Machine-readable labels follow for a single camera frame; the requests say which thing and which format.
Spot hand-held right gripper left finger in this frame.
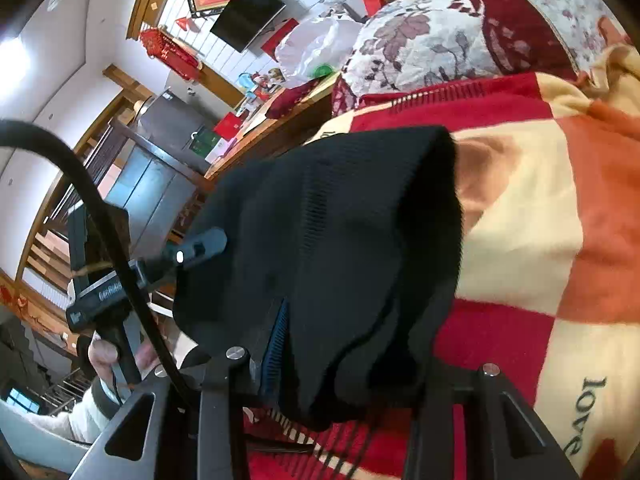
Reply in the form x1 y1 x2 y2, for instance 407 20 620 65
67 297 291 480

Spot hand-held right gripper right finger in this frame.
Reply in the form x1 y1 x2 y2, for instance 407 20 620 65
402 359 584 480

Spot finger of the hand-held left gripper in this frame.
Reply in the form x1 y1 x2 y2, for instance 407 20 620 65
131 226 229 292

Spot black pants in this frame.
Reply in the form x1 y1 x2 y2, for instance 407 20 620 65
172 125 464 433

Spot person's left forearm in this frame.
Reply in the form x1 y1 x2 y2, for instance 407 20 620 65
65 374 123 446

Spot person's left hand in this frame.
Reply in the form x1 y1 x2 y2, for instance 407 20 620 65
88 337 161 386

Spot grey metal cabinet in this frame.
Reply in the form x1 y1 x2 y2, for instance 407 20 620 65
106 89 212 242

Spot red gift bag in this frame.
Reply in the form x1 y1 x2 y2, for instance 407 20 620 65
214 111 242 142

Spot wooden table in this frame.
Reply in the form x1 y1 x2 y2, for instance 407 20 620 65
204 71 347 182

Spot red knot decoration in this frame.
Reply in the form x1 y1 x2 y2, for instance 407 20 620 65
139 28 202 82

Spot white plastic bag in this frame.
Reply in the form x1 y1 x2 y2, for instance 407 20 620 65
274 11 369 89

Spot red orange cream blanket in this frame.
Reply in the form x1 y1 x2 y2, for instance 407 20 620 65
240 45 640 480

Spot white maroon floral pillow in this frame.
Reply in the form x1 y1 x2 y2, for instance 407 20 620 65
331 0 582 117

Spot black braided cable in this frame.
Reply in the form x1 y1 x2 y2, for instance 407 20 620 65
0 119 198 397

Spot black wall television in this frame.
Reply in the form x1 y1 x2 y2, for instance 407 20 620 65
209 0 287 54

